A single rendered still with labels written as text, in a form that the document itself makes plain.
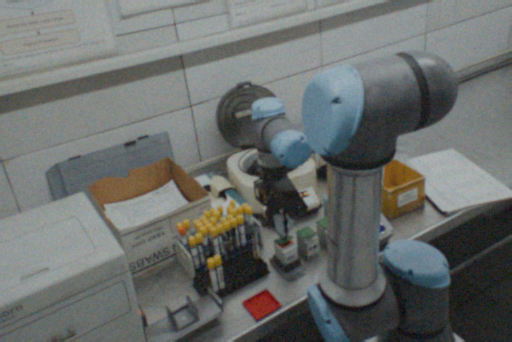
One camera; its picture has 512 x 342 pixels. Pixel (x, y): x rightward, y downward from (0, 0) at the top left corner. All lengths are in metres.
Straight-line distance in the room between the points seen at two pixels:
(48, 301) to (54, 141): 0.66
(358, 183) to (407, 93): 0.15
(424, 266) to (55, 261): 0.66
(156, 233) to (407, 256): 0.68
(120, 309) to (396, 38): 1.47
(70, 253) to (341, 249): 0.51
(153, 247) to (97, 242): 0.36
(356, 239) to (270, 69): 1.08
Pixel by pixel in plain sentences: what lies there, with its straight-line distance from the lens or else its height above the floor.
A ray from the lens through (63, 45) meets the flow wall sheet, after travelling 1.58.
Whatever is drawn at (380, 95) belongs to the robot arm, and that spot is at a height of 1.51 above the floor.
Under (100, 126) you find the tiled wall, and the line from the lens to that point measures 1.67.
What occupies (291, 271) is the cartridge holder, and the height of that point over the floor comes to 0.89.
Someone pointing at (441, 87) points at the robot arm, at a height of 1.51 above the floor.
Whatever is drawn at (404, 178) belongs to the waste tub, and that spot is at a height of 0.93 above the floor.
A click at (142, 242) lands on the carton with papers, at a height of 0.97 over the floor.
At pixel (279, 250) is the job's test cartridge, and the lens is 1.37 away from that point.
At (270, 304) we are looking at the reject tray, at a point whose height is 0.88.
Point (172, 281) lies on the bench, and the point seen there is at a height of 0.87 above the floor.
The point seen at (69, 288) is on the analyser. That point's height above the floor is 1.15.
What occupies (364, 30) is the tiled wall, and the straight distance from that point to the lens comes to 2.07.
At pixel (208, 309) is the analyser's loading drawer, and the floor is 0.91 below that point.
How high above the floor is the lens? 1.79
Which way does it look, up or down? 27 degrees down
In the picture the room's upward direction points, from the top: 5 degrees counter-clockwise
